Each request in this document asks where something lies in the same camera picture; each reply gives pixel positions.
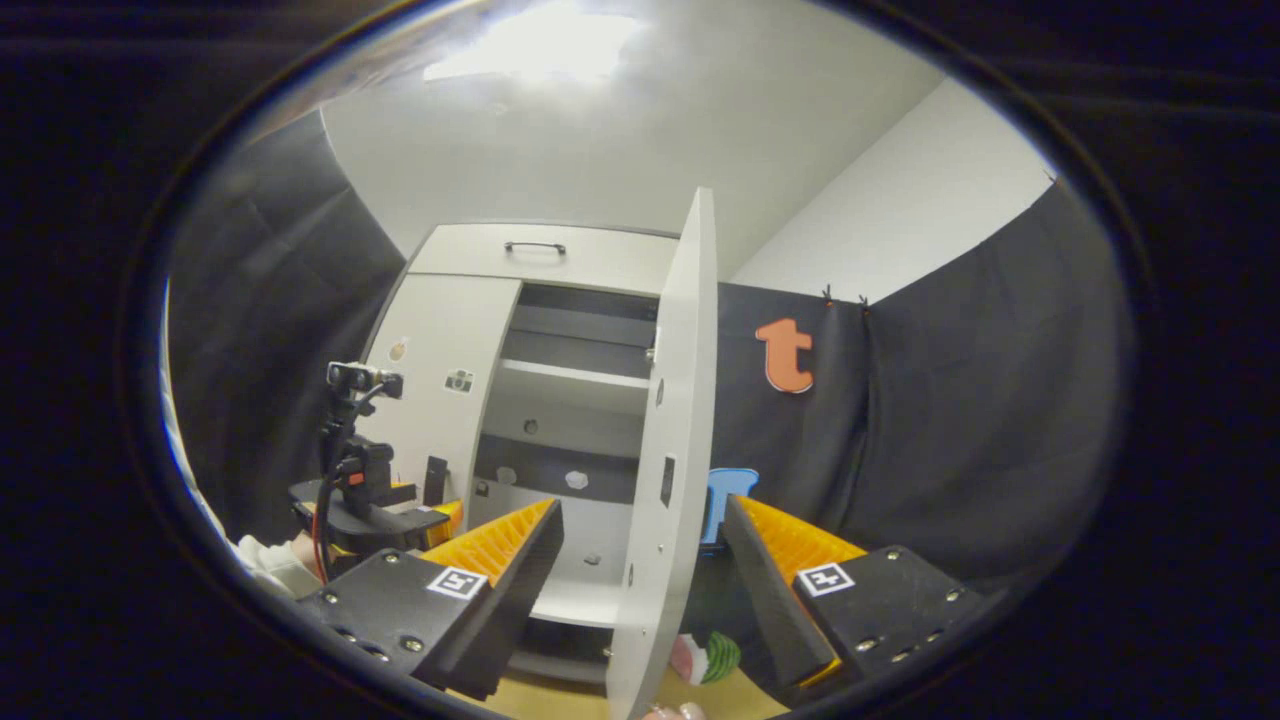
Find ceiling light panel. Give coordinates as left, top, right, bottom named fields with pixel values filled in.
left=420, top=0, right=646, bottom=86

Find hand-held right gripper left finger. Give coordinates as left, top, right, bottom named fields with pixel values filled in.
left=298, top=497, right=566, bottom=703

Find white double-door shoe cabinet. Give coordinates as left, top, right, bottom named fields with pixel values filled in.
left=360, top=220, right=701, bottom=686

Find black backdrop cloth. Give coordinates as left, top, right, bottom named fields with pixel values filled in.
left=700, top=180, right=1136, bottom=601
left=165, top=108, right=409, bottom=546

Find white cabinet shelf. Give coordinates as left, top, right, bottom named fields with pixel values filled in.
left=528, top=575, right=633, bottom=631
left=498, top=357, right=653, bottom=393

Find white cabinet door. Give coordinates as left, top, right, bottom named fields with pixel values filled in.
left=362, top=273, right=523, bottom=521
left=605, top=187, right=719, bottom=720

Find white cabinet drawer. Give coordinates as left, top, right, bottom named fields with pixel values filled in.
left=405, top=222, right=683, bottom=298

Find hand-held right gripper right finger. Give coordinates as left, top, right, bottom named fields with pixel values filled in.
left=720, top=493, right=991, bottom=701

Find watermelon slice toy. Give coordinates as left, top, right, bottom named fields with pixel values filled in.
left=670, top=630, right=743, bottom=686

